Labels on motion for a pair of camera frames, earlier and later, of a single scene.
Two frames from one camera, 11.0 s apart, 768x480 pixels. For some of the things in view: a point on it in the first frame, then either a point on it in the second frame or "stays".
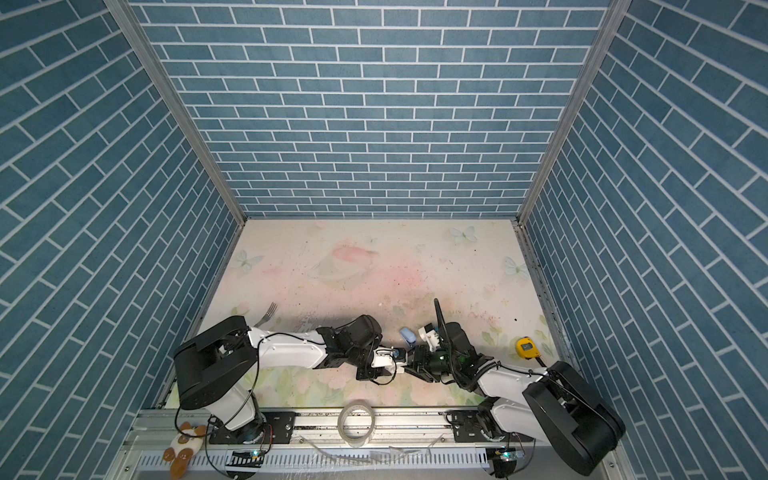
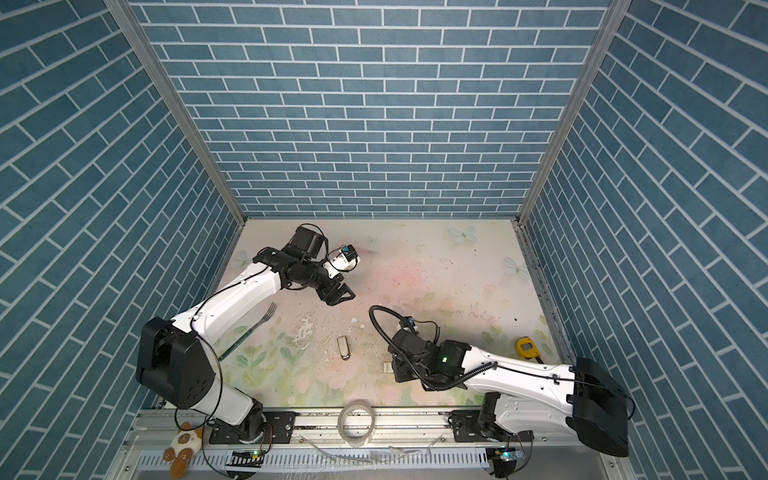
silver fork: (269, 313) stays
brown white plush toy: (184, 445) stays
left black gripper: (374, 373) to (337, 296)
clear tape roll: (351, 440) stays
